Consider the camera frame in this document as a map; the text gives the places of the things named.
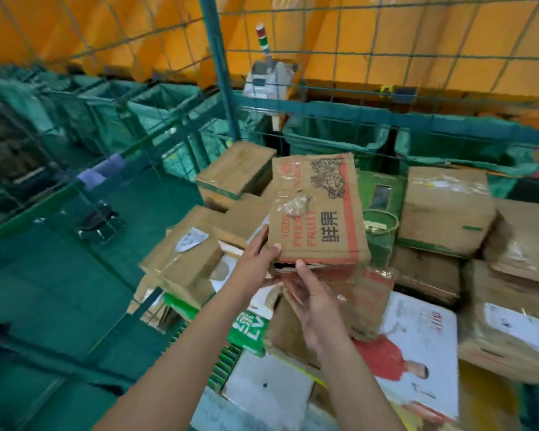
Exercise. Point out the person's right hand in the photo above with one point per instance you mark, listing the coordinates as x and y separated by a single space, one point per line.
316 309

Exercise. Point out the person's left hand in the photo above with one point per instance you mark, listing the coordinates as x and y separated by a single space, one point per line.
251 269

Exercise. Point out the person's left thumb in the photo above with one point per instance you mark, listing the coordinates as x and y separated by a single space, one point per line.
260 238

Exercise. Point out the person's right thumb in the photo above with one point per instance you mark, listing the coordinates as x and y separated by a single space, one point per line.
306 276

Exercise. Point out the red printed cardboard carton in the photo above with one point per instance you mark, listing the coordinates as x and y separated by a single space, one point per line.
319 210

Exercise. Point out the person's left forearm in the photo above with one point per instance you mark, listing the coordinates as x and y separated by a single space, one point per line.
184 363

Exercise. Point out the person's right forearm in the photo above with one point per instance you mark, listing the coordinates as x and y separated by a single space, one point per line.
357 390

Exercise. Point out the crumpled taped red-trimmed box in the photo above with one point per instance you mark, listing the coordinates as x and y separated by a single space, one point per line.
364 305

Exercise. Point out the green and white box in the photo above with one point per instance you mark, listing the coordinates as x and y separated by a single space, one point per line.
247 333

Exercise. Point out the plain white box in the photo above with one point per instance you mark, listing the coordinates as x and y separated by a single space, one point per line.
269 390

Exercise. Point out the green striped carton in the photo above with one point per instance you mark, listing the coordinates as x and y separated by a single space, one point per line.
222 368

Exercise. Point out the white box with portrait print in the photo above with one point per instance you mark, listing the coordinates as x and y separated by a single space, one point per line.
426 327

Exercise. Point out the row of green sorting sacks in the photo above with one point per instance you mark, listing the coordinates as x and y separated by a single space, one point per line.
337 130

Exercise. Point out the pile of brown cardboard boxes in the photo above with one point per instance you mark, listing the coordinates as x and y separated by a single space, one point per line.
444 206

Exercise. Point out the grey white machine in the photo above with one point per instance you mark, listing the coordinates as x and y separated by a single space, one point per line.
269 78

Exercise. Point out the black stool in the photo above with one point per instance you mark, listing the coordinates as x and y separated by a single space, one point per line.
96 219

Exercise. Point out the purple cloth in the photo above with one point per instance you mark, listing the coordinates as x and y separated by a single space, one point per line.
101 172

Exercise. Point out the red green signal tower light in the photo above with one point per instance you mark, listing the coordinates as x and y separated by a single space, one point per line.
263 40

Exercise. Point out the yellow cardboard box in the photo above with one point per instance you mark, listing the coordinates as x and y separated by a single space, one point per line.
485 399

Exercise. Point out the orange sorting chute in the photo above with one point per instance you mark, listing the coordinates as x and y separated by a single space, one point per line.
431 31

